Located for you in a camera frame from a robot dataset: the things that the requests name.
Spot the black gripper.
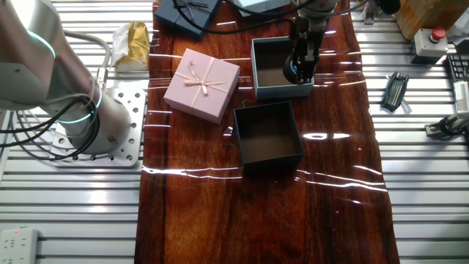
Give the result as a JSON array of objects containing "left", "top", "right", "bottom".
[{"left": 291, "top": 16, "right": 326, "bottom": 85}]

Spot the black disc with blue emblem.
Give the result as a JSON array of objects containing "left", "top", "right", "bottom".
[{"left": 281, "top": 53, "right": 298, "bottom": 84}]

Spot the light blue open box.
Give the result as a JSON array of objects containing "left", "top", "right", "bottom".
[{"left": 251, "top": 35, "right": 315, "bottom": 100}]

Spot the light blue gift box with ribbon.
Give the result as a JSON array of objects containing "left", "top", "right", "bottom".
[{"left": 234, "top": 0, "right": 290, "bottom": 18}]

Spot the dark navy open box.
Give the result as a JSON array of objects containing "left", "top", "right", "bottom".
[{"left": 232, "top": 100, "right": 306, "bottom": 174}]

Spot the pink gift box with ribbon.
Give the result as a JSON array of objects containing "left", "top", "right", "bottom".
[{"left": 163, "top": 48, "right": 241, "bottom": 125}]

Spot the navy gift box with ribbon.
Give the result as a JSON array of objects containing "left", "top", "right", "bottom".
[{"left": 153, "top": 0, "right": 224, "bottom": 41}]

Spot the emergency stop button box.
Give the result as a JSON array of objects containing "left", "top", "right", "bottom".
[{"left": 410, "top": 26, "right": 450, "bottom": 65}]

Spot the small metal clamp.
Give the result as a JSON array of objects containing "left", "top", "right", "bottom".
[{"left": 361, "top": 0, "right": 378, "bottom": 26}]

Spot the green hex key set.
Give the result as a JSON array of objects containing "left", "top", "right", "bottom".
[{"left": 380, "top": 71, "right": 410, "bottom": 113}]

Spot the black keyboard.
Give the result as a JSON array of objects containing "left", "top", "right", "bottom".
[{"left": 443, "top": 54, "right": 469, "bottom": 84}]

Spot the gold foil packet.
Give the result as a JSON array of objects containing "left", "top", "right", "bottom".
[{"left": 111, "top": 21, "right": 151, "bottom": 73}]

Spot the glossy wood grain mat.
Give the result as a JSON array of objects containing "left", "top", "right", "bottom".
[{"left": 133, "top": 0, "right": 401, "bottom": 264}]

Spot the white power strip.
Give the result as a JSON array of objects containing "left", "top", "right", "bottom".
[{"left": 0, "top": 226, "right": 40, "bottom": 264}]

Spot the black cable bead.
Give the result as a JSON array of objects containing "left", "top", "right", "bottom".
[{"left": 373, "top": 0, "right": 402, "bottom": 15}]

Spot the small clamped silver camera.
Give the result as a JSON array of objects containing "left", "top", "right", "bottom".
[{"left": 424, "top": 111, "right": 469, "bottom": 140}]

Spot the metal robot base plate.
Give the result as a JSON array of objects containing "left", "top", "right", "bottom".
[{"left": 49, "top": 87, "right": 147, "bottom": 169}]

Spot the grey robot base hose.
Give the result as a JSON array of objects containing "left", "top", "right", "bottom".
[{"left": 62, "top": 30, "right": 112, "bottom": 86}]

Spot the black base cable bundle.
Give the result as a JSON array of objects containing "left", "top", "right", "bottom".
[{"left": 0, "top": 93, "right": 102, "bottom": 161}]

